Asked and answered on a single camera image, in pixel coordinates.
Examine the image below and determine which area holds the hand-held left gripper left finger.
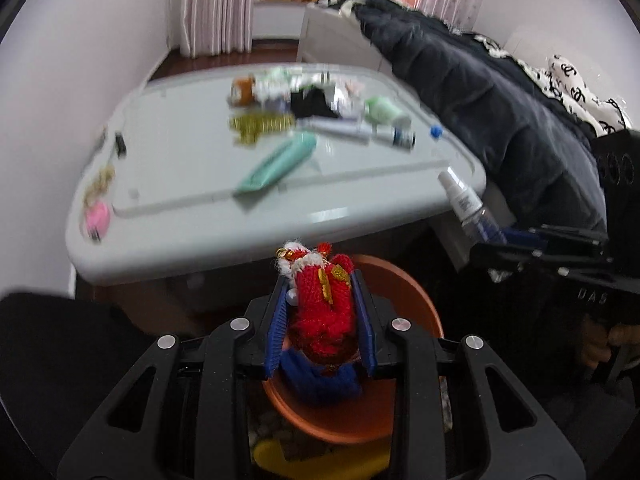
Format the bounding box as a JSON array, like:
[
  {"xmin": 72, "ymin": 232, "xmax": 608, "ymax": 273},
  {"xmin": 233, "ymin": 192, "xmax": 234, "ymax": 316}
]
[{"xmin": 60, "ymin": 277, "xmax": 296, "ymax": 480}]

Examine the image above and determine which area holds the white tube with blue stripe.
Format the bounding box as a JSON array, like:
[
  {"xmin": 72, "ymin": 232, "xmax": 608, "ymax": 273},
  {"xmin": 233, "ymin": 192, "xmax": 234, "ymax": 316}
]
[{"xmin": 297, "ymin": 116, "xmax": 373, "ymax": 143}]

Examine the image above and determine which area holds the yellow object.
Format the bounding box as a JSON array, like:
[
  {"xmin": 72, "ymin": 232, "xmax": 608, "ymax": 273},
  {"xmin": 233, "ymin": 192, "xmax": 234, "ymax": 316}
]
[{"xmin": 252, "ymin": 437, "xmax": 393, "ymax": 478}]

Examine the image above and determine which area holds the crumpled clear wrapper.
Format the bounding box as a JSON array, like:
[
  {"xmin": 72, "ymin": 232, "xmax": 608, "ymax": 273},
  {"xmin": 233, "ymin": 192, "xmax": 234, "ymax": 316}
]
[{"xmin": 330, "ymin": 80, "xmax": 366, "ymax": 113}]

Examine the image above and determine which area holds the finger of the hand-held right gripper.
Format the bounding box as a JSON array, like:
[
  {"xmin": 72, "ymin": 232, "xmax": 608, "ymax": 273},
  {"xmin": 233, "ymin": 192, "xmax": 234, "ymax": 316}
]
[
  {"xmin": 471, "ymin": 241, "xmax": 616, "ymax": 282},
  {"xmin": 504, "ymin": 225, "xmax": 610, "ymax": 247}
]

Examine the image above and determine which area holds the gold bead string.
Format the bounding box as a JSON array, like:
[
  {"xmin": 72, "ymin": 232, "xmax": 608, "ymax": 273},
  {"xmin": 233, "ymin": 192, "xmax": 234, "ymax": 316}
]
[{"xmin": 229, "ymin": 112, "xmax": 297, "ymax": 147}]

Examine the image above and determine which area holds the black and white printed blanket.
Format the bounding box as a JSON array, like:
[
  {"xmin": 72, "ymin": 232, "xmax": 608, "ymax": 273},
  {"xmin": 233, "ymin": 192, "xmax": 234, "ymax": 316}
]
[{"xmin": 470, "ymin": 32, "xmax": 640, "ymax": 136}]

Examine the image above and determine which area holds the dark padded coat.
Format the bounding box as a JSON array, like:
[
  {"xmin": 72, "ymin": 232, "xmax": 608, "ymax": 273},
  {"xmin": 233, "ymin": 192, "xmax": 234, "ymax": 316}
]
[{"xmin": 327, "ymin": 0, "xmax": 608, "ymax": 233}]

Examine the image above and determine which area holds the clear spray bottle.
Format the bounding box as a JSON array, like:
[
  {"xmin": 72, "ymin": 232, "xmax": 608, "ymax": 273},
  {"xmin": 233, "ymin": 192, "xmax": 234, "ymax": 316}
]
[{"xmin": 437, "ymin": 169, "xmax": 508, "ymax": 246}]

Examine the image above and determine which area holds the white folding table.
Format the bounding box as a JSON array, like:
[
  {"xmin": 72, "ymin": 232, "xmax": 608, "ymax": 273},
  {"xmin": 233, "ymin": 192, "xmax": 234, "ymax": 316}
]
[{"xmin": 65, "ymin": 62, "xmax": 488, "ymax": 321}]

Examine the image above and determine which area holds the teal tube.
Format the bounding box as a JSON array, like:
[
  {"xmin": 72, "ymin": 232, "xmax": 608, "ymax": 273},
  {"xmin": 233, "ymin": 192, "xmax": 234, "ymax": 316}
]
[{"xmin": 232, "ymin": 131, "xmax": 318, "ymax": 196}]

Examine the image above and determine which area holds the orange plastic bin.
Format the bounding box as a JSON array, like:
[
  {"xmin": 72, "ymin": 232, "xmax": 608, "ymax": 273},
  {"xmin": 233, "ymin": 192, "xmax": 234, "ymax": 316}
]
[{"xmin": 262, "ymin": 254, "xmax": 446, "ymax": 445}]

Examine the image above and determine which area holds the pink keychain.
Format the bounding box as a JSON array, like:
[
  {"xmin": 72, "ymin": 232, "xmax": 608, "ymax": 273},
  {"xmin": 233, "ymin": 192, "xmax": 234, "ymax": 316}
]
[{"xmin": 84, "ymin": 199, "xmax": 111, "ymax": 241}]

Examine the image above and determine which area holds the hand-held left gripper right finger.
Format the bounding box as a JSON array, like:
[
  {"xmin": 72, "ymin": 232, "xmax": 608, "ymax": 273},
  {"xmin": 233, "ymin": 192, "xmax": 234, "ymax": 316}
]
[{"xmin": 350, "ymin": 270, "xmax": 586, "ymax": 480}]

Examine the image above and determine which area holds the small white blue bottle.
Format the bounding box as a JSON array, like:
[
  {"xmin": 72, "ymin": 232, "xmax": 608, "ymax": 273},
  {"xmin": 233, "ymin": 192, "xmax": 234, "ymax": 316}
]
[{"xmin": 372, "ymin": 125, "xmax": 417, "ymax": 151}]

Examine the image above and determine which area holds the white window ledge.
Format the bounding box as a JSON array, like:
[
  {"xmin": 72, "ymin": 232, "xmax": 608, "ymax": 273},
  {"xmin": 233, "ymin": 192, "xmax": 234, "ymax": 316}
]
[{"xmin": 252, "ymin": 0, "xmax": 307, "ymax": 41}]

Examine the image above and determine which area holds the light green bottle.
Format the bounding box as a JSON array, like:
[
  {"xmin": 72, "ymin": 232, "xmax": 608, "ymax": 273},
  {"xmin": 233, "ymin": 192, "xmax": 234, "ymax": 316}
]
[{"xmin": 364, "ymin": 96, "xmax": 412, "ymax": 130}]

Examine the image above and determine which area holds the red knitted doll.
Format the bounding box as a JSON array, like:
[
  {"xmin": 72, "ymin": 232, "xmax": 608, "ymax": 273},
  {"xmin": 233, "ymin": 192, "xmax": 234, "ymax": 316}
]
[{"xmin": 272, "ymin": 241, "xmax": 366, "ymax": 403}]

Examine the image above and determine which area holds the black cloth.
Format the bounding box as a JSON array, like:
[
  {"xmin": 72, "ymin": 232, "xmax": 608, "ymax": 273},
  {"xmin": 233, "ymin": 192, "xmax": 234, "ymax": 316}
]
[{"xmin": 290, "ymin": 85, "xmax": 341, "ymax": 120}]

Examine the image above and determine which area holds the white bed frame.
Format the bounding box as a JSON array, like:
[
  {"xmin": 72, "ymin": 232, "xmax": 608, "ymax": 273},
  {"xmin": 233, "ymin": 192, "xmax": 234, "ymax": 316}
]
[{"xmin": 297, "ymin": 2, "xmax": 396, "ymax": 73}]

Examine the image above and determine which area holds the person's right hand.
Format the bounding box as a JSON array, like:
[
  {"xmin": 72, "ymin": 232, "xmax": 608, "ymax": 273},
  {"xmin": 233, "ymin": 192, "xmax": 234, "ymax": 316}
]
[{"xmin": 580, "ymin": 317, "xmax": 640, "ymax": 368}]

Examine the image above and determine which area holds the white green packet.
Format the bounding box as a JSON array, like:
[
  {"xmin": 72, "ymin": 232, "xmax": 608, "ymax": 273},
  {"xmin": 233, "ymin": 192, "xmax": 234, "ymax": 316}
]
[{"xmin": 255, "ymin": 67, "xmax": 301, "ymax": 103}]

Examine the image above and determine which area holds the small orange bottle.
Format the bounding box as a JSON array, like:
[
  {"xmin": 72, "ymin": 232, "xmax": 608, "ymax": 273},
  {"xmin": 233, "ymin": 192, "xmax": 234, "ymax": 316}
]
[{"xmin": 229, "ymin": 76, "xmax": 257, "ymax": 107}]

